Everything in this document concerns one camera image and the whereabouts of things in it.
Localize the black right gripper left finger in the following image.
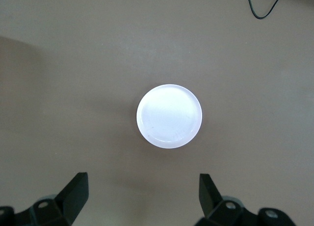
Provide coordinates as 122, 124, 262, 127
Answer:
0, 172, 89, 226

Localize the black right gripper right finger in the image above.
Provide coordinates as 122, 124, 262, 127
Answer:
193, 173, 297, 226

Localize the black looped cable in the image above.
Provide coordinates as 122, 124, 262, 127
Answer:
244, 0, 288, 19

